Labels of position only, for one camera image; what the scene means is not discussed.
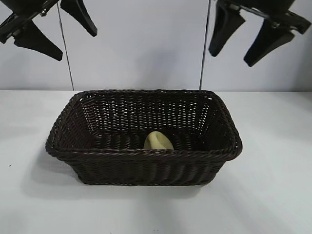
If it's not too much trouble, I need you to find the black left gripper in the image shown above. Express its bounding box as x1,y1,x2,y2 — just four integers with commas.
0,0,98,61

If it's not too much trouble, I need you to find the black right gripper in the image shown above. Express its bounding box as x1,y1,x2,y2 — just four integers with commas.
208,0,312,68

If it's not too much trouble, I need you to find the pale yellow egg yolk pastry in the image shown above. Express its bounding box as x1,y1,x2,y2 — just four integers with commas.
143,131,174,150

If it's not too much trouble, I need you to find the dark brown wicker basket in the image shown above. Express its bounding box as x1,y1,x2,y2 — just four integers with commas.
45,89,244,187

